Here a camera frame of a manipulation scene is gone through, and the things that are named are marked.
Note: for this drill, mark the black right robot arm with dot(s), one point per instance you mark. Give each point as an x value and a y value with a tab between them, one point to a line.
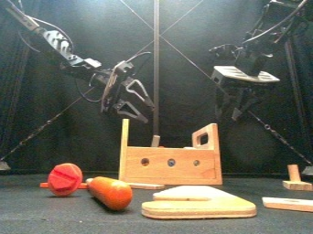
277	24

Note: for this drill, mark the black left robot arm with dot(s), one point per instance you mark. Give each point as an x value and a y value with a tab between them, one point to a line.
56	42

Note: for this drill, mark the wooden board with peg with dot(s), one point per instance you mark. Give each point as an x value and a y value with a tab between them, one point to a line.
295	182

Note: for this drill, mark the large flat plywood board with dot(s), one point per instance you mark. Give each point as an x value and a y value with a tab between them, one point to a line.
199	208

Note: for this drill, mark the wooden toolbox with holes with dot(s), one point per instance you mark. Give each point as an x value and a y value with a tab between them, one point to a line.
171	164

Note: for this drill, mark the thin wooden strip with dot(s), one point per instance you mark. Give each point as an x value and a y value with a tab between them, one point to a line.
145	186

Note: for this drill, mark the small flat plywood piece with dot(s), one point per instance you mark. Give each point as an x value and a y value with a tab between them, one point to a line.
188	192

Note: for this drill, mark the orange toy stick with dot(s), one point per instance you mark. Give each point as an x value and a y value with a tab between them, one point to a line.
44	185

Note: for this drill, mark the flat wooden plank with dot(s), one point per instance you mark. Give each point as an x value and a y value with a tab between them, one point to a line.
286	204

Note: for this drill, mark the grey wrist camera mount plate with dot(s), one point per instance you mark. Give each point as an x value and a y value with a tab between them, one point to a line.
243	74

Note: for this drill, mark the diagonal metal frame brace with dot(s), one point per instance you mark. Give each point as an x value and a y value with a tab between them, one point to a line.
48	123
191	62

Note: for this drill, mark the vertical metal frame pole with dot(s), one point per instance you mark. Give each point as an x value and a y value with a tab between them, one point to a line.
155	45

